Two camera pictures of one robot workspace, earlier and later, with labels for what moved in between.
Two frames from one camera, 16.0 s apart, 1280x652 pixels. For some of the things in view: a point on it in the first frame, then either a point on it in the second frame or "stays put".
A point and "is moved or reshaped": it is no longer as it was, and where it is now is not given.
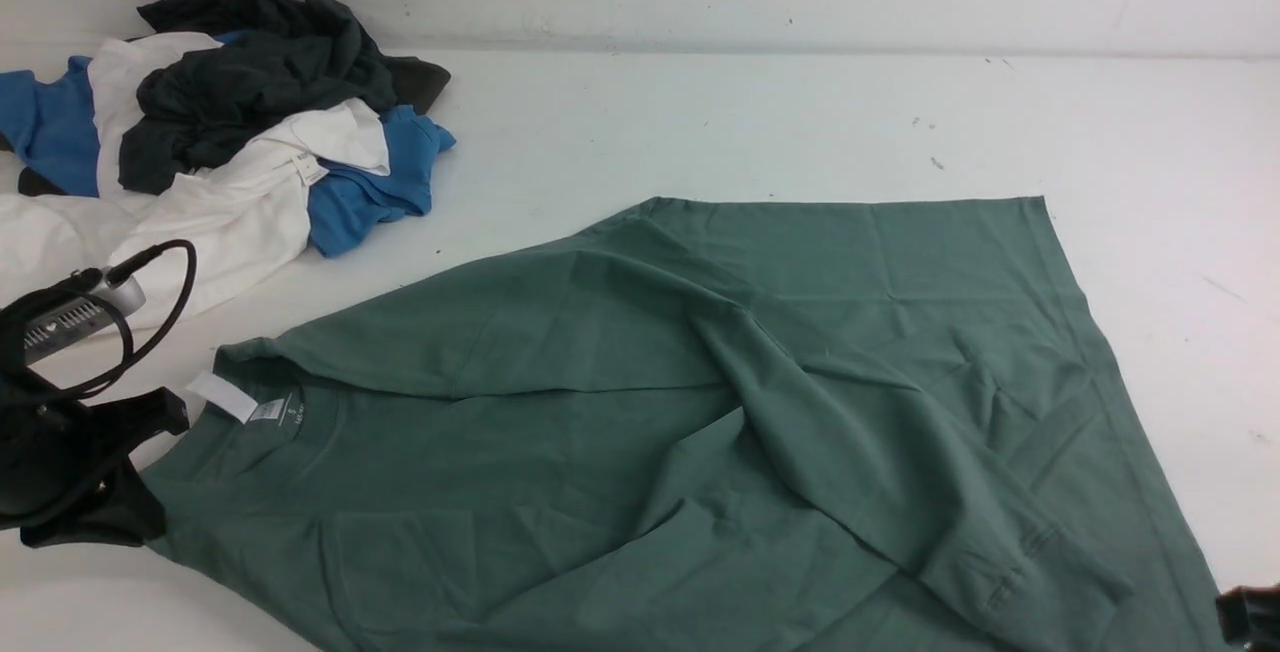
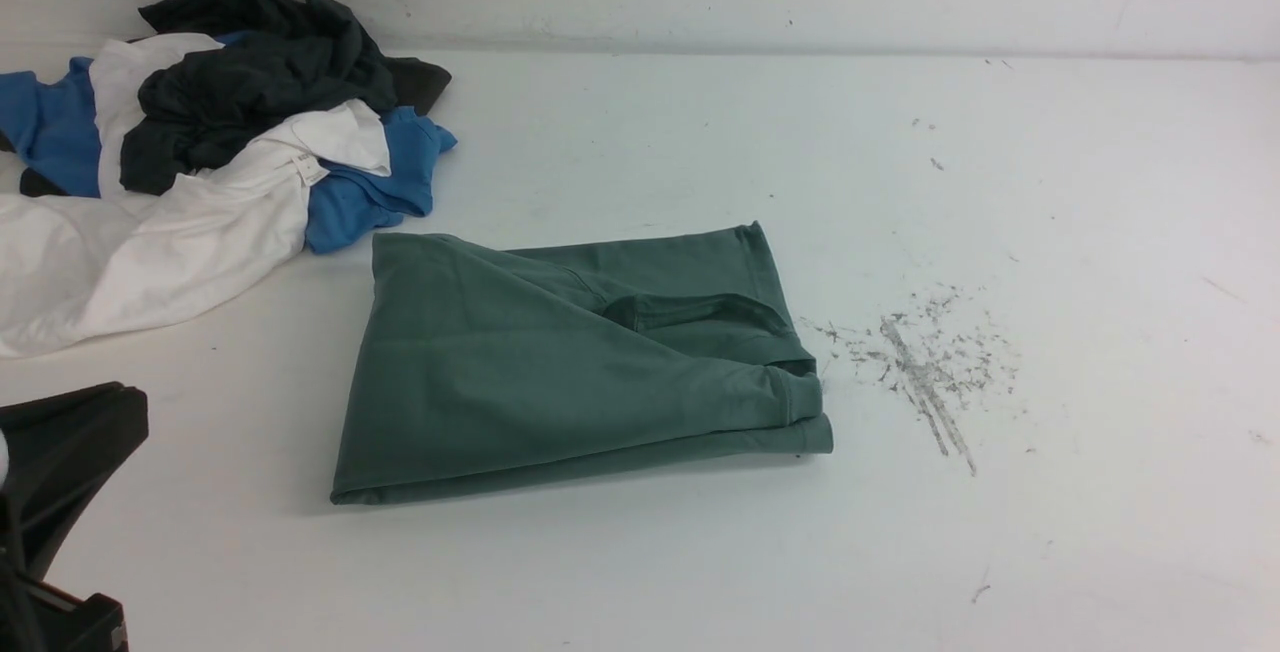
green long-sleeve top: [828, 424] is moved or reshaped
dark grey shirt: [295, 49] stays put
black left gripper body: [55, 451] → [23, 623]
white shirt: [198, 240] stays put
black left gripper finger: [126, 513] → [62, 622]
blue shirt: [48, 129] stays put
